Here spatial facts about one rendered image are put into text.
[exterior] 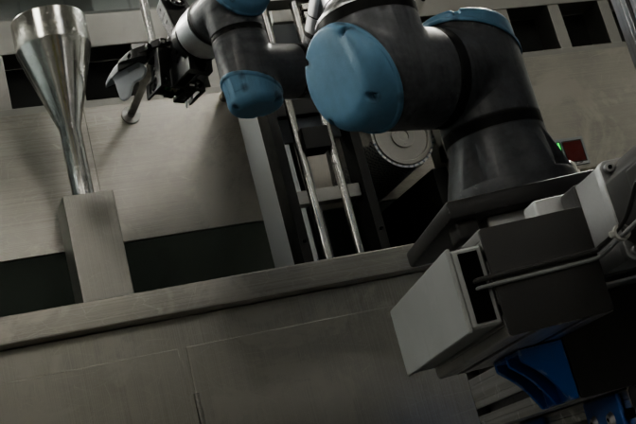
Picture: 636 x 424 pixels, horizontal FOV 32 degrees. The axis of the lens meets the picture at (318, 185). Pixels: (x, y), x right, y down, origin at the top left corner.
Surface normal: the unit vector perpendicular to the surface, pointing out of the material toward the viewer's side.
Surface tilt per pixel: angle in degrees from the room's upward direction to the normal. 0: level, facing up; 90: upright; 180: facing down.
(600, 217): 90
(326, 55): 98
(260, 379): 90
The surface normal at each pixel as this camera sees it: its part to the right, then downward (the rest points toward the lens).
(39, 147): 0.31, -0.33
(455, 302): -0.96, 0.21
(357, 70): -0.78, 0.18
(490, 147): -0.37, -0.45
